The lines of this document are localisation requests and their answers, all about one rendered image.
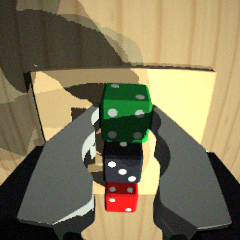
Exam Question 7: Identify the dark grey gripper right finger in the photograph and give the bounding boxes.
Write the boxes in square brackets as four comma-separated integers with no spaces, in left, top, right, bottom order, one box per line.
[149,104,240,240]

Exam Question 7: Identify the red die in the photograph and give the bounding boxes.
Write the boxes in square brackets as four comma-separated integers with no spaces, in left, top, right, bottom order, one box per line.
[104,182,138,212]

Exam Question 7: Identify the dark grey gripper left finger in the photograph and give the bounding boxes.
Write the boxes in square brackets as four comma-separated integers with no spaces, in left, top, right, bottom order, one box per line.
[0,102,101,240]

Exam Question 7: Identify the black die with white pips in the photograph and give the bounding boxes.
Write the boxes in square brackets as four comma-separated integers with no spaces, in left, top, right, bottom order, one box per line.
[102,142,144,183]

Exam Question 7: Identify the tan mat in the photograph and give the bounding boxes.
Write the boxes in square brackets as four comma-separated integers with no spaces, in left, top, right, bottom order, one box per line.
[30,67,216,195]

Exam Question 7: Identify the green die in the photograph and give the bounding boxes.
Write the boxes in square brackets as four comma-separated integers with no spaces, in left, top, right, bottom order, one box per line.
[100,83,153,143]

